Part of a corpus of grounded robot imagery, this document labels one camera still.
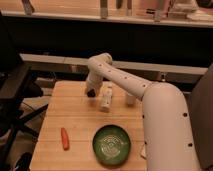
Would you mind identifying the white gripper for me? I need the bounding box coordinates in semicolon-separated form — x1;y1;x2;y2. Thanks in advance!
84;70;103;97

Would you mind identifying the black eraser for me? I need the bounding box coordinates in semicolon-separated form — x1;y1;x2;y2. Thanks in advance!
87;89;96;98

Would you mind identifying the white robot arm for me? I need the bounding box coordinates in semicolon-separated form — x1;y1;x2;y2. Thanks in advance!
85;53;201;171

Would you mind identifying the white cup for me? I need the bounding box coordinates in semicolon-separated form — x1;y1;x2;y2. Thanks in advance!
125;92;136;106

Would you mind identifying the orange carrot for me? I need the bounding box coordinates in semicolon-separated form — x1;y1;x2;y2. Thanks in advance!
61;128;69;150

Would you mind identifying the green plate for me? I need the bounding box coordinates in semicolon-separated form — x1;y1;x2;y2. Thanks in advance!
92;124;131;167

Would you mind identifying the black office chair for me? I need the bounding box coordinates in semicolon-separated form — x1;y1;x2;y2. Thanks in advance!
0;12;48;171

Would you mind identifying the grey cabinet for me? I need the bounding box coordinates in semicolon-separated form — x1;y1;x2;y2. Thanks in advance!
190;63;213;171

